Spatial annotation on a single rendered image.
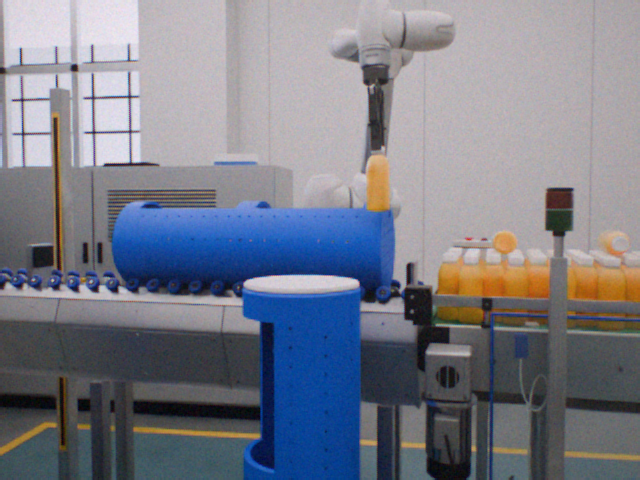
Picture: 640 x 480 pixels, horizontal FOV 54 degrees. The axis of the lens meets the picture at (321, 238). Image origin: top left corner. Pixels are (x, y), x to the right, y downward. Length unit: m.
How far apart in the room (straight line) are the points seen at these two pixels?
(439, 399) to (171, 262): 0.93
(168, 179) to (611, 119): 3.03
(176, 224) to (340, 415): 0.87
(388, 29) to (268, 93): 3.07
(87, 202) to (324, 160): 1.77
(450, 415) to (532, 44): 3.60
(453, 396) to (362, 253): 0.48
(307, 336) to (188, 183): 2.34
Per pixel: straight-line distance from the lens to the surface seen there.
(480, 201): 4.69
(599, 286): 1.79
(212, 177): 3.60
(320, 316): 1.40
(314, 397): 1.44
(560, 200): 1.53
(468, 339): 1.72
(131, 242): 2.09
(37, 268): 2.46
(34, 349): 2.42
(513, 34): 4.87
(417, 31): 1.90
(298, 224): 1.88
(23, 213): 4.11
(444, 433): 1.61
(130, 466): 2.53
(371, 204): 1.77
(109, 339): 2.21
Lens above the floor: 1.22
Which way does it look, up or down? 3 degrees down
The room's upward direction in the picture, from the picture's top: straight up
